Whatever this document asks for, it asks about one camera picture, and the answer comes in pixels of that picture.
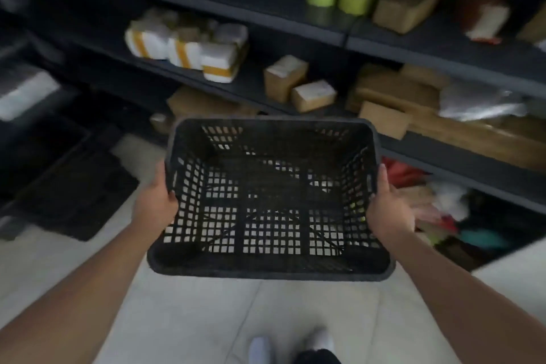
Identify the person's right forearm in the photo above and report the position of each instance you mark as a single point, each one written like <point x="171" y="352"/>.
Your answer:
<point x="465" y="299"/>

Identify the black plastic lattice basket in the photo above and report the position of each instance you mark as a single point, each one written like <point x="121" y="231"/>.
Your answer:
<point x="273" y="201"/>

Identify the person's left hand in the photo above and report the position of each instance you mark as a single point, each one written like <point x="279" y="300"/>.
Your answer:
<point x="153" y="206"/>

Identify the dark red and white package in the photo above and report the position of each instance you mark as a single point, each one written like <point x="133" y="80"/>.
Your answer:
<point x="484" y="14"/>

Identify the person's left forearm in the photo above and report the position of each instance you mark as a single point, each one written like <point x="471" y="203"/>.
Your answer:
<point x="72" y="297"/>

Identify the flat brown cardboard box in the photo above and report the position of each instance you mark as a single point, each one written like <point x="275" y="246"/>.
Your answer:
<point x="396" y="86"/>

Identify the small plain cardboard box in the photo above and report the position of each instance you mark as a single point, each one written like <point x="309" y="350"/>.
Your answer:
<point x="384" y="119"/>

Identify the grey plastic mailer bag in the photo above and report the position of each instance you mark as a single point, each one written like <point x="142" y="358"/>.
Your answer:
<point x="477" y="101"/>

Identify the white wrapped parcel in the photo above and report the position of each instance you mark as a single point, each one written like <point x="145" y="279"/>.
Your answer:
<point x="25" y="93"/>

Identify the person's right hand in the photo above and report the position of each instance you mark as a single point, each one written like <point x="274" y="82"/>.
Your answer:
<point x="389" y="211"/>

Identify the small labelled cardboard box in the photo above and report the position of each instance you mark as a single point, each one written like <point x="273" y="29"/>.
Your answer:
<point x="313" y="96"/>
<point x="285" y="78"/>

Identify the pile of white wrapped parcels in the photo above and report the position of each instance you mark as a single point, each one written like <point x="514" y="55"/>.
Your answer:
<point x="187" y="46"/>

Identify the black floor mat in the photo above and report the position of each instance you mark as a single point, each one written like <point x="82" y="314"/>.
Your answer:
<point x="72" y="197"/>

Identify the person's right thumb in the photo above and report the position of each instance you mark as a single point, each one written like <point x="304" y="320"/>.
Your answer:
<point x="382" y="182"/>

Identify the large brown cardboard box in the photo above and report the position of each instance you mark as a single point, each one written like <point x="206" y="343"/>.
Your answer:
<point x="200" y="105"/>

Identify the person's left thumb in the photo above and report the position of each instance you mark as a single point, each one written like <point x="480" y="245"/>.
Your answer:
<point x="164" y="176"/>

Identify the dark metal shelving unit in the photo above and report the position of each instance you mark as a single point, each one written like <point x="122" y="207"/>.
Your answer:
<point x="273" y="35"/>

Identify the pile of colourful cloth items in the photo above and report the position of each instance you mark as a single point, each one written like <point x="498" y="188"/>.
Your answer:
<point x="431" y="206"/>

